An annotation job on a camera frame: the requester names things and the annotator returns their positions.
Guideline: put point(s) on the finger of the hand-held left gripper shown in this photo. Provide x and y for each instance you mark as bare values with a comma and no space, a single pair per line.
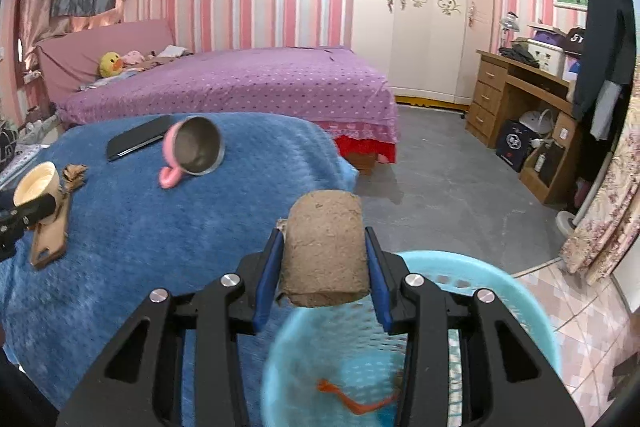
35,212

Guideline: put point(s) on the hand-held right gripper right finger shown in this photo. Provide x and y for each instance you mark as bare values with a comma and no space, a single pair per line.
377,277

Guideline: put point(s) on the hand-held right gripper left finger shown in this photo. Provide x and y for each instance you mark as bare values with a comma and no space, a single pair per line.
267,277

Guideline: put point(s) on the light blue plastic basket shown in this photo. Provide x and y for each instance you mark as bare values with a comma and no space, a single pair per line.
300,357

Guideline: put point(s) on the white dotted cover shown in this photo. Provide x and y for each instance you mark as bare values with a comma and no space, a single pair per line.
25,154

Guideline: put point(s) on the grey patterned cushion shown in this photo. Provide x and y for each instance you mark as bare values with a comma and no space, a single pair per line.
7,147

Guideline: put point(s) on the black phone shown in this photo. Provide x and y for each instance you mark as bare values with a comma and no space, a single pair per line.
137,139

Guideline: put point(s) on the pink metal cup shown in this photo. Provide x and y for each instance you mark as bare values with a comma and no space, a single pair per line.
195,147

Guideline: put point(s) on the pink covered headboard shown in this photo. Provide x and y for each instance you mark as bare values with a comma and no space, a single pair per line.
75,57

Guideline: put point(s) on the yellow duck plush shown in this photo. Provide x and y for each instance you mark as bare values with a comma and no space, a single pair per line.
110,64

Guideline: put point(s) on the pink soft toy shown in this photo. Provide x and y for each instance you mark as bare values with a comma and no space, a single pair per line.
134,58

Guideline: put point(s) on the black printed box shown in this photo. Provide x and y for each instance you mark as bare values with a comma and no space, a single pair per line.
512,144

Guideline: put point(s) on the purple dotted bed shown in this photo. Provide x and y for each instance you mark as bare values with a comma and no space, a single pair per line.
250,87

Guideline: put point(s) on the white fan stand base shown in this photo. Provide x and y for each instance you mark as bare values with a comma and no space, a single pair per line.
567,222

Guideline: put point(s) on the black flat carton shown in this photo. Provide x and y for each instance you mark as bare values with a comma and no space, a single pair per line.
552,164

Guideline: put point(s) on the white folded cloth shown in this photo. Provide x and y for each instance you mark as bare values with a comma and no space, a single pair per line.
172,51

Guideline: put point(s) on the wooden desk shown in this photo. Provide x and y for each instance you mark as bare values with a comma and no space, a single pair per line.
487,92

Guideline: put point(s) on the white fan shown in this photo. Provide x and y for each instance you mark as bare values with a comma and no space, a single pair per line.
535,122

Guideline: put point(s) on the white wardrobe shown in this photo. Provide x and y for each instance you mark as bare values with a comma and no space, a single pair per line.
420,57

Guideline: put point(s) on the beige floral curtain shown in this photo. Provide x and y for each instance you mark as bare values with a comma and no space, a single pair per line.
610,207

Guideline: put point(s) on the white cabinet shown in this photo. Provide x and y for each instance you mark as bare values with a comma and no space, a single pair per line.
627,282

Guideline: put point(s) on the dark wooden stool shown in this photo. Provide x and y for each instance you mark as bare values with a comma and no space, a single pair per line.
625,364

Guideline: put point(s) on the dark cloth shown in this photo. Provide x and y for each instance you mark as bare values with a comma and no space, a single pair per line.
520,56

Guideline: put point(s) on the white storage box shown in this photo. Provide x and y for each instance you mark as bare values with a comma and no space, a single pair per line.
547,57

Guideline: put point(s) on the desk lamp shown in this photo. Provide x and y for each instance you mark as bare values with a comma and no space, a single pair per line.
510,24

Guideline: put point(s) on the purple bag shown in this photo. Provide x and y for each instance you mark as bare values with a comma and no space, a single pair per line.
550,36

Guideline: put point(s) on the black cap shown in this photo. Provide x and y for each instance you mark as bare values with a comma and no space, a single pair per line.
575,39

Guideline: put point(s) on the dark hanging coat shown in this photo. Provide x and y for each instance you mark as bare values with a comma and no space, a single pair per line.
605,32

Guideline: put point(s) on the wall power strip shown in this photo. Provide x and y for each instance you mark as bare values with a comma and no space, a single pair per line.
31,77

